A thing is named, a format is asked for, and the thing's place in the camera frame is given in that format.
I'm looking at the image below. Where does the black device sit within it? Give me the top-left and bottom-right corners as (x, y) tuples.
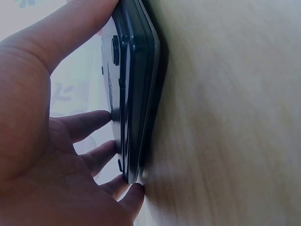
(101, 0), (170, 184)

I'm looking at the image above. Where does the person's left hand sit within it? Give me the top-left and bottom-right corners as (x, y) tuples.
(0, 0), (145, 226)

